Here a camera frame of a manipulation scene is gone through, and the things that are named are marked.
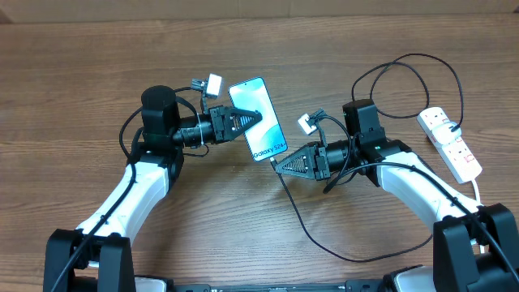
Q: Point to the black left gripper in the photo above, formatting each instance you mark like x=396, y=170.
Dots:
x=221, y=121

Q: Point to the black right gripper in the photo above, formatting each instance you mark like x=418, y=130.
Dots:
x=322, y=170

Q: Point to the blue Samsung Galaxy smartphone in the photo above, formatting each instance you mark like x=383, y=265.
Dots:
x=265, y=138

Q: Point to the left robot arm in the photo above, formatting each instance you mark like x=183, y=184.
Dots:
x=96, y=256

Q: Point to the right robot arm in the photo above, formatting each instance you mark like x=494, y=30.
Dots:
x=475, y=247

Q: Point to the white charger plug adapter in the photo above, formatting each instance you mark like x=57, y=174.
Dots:
x=445, y=134

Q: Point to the white power strip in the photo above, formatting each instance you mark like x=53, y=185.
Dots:
x=456, y=155

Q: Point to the cardboard board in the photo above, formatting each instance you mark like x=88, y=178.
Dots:
x=74, y=11

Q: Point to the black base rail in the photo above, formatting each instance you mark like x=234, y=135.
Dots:
x=275, y=287

